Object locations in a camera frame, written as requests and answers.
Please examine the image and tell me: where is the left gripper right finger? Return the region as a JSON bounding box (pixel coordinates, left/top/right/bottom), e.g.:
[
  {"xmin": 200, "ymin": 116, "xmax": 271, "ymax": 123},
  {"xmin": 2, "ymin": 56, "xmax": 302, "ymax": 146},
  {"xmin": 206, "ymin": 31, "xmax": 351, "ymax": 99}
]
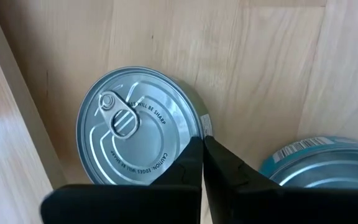
[{"xmin": 203, "ymin": 136, "xmax": 358, "ymax": 224}]

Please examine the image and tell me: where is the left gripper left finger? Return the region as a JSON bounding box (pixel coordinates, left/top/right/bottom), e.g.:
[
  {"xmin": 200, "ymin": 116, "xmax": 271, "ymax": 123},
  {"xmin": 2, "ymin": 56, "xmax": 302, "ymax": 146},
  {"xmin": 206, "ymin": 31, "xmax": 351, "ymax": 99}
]
[{"xmin": 40, "ymin": 136, "xmax": 204, "ymax": 224}]

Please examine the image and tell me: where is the teal tuna can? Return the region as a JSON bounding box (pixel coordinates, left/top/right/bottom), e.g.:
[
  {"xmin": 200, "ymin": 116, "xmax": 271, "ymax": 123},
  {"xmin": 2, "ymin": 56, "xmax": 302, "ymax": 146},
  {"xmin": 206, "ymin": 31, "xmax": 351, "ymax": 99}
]
[{"xmin": 259, "ymin": 136, "xmax": 358, "ymax": 189}]

